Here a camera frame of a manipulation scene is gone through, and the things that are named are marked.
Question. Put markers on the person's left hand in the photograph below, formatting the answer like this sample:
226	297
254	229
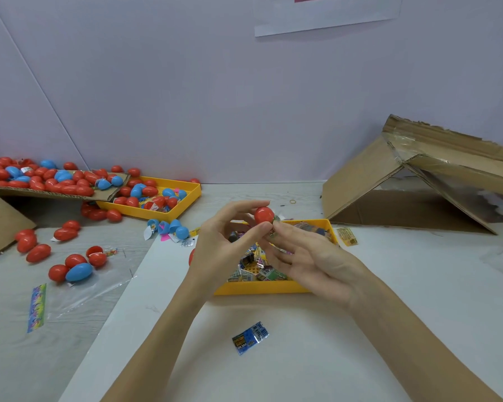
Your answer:
218	259

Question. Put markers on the person's right hand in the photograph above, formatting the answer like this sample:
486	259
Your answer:
318	263

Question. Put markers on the yellow label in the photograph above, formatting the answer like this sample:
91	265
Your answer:
346	237

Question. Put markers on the single red plastic egg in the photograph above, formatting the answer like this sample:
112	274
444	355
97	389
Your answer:
264	215

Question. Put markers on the blue packet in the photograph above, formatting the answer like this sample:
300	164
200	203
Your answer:
250	338

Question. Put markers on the pile of plastic eggs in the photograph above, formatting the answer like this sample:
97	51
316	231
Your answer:
75	180

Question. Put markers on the person's left forearm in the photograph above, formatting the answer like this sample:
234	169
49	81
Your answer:
147	351

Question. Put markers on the yellow plastic tray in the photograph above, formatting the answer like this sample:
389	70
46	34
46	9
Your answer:
260	288

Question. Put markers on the yellow tray under eggs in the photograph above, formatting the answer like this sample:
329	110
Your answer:
184	198

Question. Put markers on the torn flattened cardboard box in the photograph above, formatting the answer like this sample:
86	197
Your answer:
360	176

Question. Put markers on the clear bag with coloured label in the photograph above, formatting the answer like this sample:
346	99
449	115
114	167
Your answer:
75	295

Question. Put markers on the brown cardboard sheet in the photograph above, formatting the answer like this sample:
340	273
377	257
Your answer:
42	191

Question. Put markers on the white paper sign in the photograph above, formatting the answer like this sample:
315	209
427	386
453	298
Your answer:
327	12

